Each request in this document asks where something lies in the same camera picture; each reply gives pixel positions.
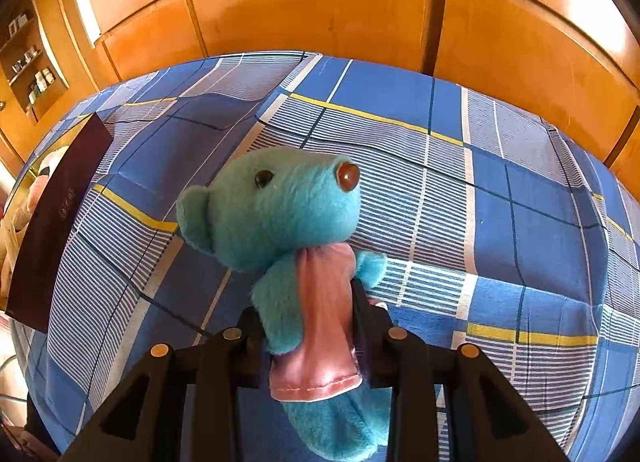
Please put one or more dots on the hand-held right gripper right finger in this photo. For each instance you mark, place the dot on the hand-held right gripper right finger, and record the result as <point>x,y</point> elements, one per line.
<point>367,337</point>

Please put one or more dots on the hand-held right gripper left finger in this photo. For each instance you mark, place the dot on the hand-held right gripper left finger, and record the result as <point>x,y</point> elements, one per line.
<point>250,357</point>

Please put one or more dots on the teal plush bear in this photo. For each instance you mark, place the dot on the teal plush bear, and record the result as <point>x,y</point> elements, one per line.
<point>280,212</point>

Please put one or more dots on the maroon box with gold inside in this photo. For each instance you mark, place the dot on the maroon box with gold inside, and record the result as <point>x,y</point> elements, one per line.
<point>55,222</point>

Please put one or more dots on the pink towel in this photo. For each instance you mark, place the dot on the pink towel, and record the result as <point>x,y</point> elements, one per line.
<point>37,192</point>

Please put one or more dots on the white fluffy plush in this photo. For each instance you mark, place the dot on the white fluffy plush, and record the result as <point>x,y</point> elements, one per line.
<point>52,160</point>

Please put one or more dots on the wooden wardrobe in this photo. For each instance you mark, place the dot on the wooden wardrobe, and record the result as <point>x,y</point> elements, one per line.
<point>310,7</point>

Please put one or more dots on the wooden shelf with bottles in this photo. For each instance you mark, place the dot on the wooden shelf with bottles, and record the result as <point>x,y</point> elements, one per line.
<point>40,82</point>

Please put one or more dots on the wooden door with shelf niche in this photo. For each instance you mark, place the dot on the wooden door with shelf niche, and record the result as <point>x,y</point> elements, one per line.
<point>65,42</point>

